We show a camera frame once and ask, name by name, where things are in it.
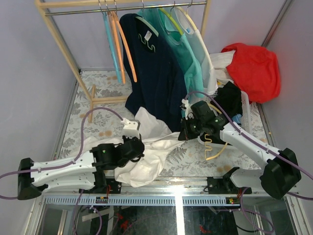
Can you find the navy blue hanging shirt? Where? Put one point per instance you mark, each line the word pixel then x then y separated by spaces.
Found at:
pixel 160 84

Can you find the cream white hanger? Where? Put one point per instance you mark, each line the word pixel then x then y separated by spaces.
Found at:
pixel 194 37

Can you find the black clothes in basket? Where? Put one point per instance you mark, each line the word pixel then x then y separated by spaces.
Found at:
pixel 229 99

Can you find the blue plastic hanger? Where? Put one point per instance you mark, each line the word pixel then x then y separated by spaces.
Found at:
pixel 111 46

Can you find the white t shirt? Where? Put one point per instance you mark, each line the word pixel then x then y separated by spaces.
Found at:
pixel 158 140

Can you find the pale yellow wavy hanger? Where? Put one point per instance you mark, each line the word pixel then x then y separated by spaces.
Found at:
pixel 208 141

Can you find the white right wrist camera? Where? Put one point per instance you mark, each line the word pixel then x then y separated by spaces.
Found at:
pixel 186 108

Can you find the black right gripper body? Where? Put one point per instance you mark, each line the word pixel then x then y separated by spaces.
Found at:
pixel 190 129

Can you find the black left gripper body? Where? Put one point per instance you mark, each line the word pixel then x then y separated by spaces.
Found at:
pixel 126 140

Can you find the orange plastic hanger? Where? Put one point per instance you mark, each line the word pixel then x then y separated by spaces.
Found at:
pixel 126 47
pixel 117 46

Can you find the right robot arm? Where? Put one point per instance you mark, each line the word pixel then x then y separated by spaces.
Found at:
pixel 277 173

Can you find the white laundry basket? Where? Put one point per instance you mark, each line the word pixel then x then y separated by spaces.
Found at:
pixel 245 121

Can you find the yellow green hanger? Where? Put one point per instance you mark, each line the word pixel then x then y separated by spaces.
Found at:
pixel 172 20

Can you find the teal hanging shirt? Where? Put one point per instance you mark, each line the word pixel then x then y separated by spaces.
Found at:
pixel 179 45

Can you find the aluminium mounting rail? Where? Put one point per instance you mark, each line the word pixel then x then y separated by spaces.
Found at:
pixel 159 186

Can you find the red cloth pile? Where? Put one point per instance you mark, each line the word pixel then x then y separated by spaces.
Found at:
pixel 254 70

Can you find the white crumpled cloth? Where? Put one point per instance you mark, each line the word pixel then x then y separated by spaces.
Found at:
pixel 220 61

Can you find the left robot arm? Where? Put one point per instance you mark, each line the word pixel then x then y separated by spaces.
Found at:
pixel 83 174

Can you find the mint green hanger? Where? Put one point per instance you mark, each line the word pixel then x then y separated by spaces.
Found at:
pixel 148 25

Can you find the wooden clothes rack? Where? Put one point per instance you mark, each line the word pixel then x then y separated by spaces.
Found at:
pixel 47 16

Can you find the light blue hanging shirt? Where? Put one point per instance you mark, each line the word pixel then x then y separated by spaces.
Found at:
pixel 208 75

